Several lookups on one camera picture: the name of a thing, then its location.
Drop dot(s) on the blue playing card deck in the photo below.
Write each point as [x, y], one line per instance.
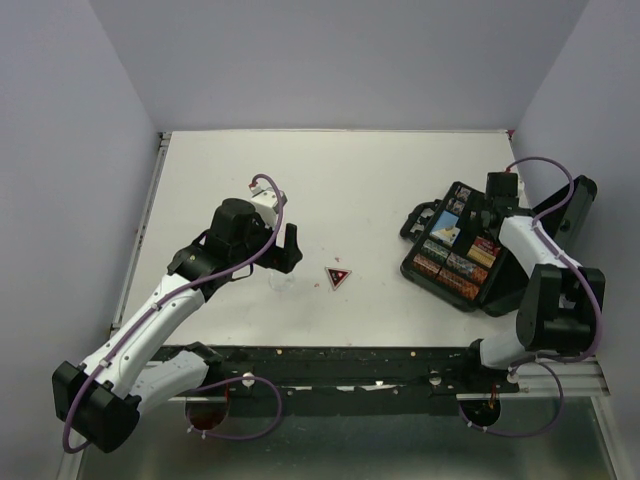
[446, 219]

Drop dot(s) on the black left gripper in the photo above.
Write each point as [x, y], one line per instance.
[283, 259]

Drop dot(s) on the aluminium frame rail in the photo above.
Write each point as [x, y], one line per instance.
[441, 371]

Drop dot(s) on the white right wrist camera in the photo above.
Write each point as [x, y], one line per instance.
[520, 187]

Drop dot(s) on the clear round dealer button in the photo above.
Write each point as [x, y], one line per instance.
[281, 282]

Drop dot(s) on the black poker set case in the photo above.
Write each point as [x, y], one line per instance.
[503, 289]

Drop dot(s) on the green blue chip roll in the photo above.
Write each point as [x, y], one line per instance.
[434, 250]

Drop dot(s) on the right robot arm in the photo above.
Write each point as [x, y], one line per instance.
[560, 315]

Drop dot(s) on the purple white chip roll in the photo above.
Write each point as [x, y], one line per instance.
[455, 206]

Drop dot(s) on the brown orange chip roll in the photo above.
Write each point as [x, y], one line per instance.
[462, 287]

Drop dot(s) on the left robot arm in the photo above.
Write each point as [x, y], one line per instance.
[103, 398]

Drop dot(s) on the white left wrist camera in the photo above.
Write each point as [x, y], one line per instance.
[266, 203]

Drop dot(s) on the red Texas Hold'em card deck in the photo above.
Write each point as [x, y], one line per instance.
[484, 252]

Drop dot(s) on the orange black chip roll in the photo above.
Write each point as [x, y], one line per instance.
[426, 266]

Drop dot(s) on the green purple chip roll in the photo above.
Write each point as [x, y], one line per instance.
[463, 193]

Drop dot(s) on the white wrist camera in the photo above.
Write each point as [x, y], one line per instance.
[520, 187]
[266, 203]

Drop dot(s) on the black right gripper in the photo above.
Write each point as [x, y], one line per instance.
[487, 205]

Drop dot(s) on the triangular all in button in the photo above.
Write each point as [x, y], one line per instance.
[337, 276]

